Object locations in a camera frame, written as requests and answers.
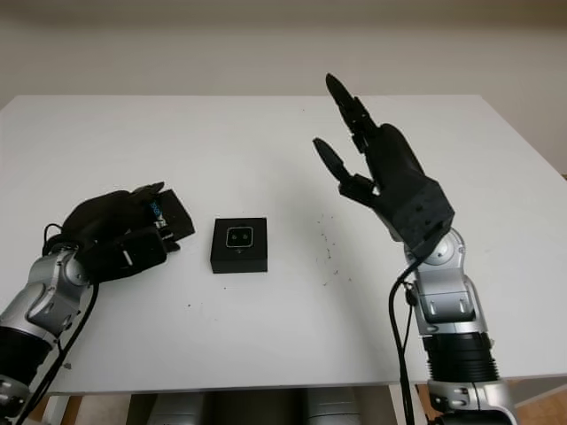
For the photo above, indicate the black open box base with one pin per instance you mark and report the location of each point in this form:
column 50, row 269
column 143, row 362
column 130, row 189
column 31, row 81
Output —
column 239, row 261

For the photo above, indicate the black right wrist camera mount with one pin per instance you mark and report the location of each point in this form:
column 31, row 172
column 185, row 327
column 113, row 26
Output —
column 421, row 212

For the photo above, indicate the white table leg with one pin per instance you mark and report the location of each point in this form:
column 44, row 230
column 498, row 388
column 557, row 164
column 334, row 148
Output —
column 57, row 409
column 396, row 407

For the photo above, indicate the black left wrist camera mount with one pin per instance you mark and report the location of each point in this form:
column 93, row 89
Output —
column 124, row 261

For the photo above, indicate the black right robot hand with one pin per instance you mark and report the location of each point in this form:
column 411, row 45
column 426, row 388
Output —
column 394, row 164

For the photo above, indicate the black RealSense box lid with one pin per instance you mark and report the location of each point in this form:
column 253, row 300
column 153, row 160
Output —
column 177, row 217

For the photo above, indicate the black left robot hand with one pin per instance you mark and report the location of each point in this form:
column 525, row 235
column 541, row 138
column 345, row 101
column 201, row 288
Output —
column 102, row 212

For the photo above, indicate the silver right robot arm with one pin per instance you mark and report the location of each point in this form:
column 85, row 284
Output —
column 452, row 310

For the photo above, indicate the grey robot lower body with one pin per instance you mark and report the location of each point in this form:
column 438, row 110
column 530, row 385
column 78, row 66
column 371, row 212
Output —
column 257, row 407

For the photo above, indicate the small silver depth camera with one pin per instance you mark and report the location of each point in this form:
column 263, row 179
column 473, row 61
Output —
column 239, row 237

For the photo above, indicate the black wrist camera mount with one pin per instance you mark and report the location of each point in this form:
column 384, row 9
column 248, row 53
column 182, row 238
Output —
column 124, row 261
column 421, row 212

